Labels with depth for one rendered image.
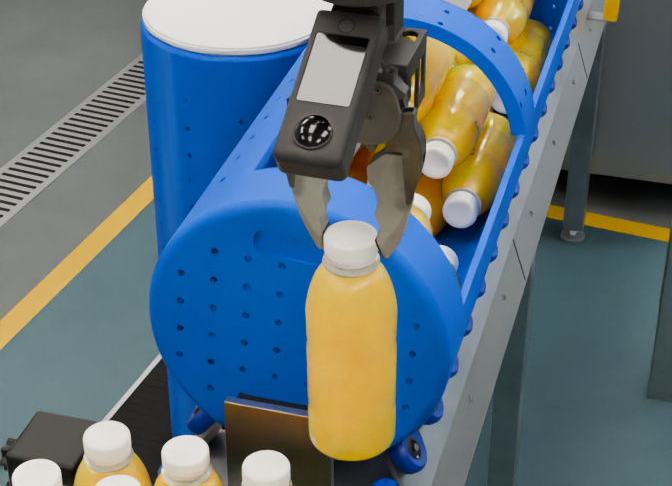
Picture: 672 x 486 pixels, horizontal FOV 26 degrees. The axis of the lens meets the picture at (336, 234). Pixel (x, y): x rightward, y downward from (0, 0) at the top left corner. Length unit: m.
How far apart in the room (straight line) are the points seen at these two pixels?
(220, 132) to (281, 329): 0.76
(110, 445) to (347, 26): 0.44
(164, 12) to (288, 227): 0.90
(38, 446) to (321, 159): 0.55
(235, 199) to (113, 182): 2.51
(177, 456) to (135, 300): 2.11
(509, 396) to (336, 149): 1.68
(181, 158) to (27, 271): 1.40
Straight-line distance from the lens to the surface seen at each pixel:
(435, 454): 1.46
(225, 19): 2.07
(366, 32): 0.94
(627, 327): 3.25
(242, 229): 1.26
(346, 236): 1.03
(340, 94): 0.92
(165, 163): 2.13
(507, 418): 2.58
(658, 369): 3.02
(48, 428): 1.38
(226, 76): 2.00
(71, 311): 3.29
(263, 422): 1.31
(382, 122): 0.97
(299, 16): 2.07
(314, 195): 1.02
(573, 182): 3.44
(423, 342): 1.28
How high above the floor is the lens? 1.87
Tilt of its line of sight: 32 degrees down
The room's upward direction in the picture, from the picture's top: straight up
